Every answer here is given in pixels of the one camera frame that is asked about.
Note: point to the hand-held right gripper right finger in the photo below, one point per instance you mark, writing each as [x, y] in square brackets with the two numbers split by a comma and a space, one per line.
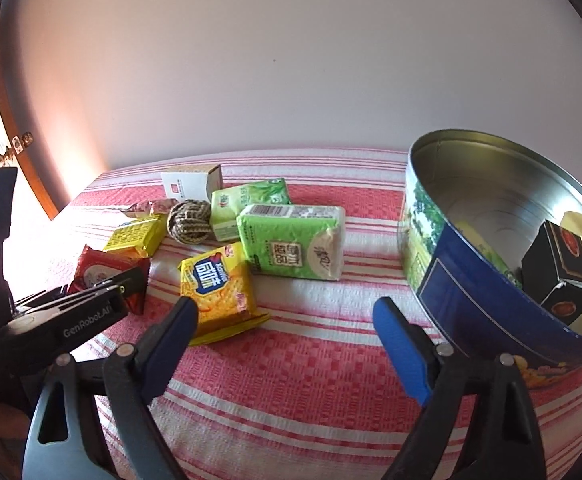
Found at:
[407, 355]

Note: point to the black box with red emblem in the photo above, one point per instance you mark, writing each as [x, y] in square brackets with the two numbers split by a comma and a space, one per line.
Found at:
[556, 265]

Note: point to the brass door latch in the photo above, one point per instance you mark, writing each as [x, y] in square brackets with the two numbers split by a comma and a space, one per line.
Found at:
[18, 144]

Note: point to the red white striped cloth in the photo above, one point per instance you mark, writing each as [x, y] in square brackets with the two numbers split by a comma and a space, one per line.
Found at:
[296, 385]

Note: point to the white cardboard box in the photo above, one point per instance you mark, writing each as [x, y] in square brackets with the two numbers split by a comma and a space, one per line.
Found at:
[191, 182]

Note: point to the small green tissue pack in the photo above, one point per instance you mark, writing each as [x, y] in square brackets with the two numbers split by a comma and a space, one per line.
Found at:
[241, 205]

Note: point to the round blue metal tin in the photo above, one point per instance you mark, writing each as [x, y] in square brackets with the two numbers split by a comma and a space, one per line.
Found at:
[471, 280]

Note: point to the yellow cracker packet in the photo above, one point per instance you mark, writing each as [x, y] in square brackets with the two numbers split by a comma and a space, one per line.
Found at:
[216, 290]

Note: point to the brown candy wrapper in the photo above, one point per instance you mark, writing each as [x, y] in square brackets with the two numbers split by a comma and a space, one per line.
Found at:
[146, 208]

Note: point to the red snack packet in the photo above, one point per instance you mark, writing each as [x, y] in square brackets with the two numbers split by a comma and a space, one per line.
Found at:
[101, 270]

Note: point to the large green tissue pack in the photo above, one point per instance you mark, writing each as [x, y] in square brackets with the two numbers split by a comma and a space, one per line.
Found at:
[291, 240]

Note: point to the plain yellow snack packet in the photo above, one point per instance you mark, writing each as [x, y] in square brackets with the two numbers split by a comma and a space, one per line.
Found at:
[133, 235]

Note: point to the wooden door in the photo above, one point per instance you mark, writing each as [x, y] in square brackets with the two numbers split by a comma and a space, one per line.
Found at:
[21, 125]

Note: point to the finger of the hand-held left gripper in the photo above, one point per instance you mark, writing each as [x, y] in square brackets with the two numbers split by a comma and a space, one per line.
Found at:
[128, 280]

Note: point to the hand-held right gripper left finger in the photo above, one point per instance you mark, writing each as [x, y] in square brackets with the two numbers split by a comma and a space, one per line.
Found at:
[171, 345]

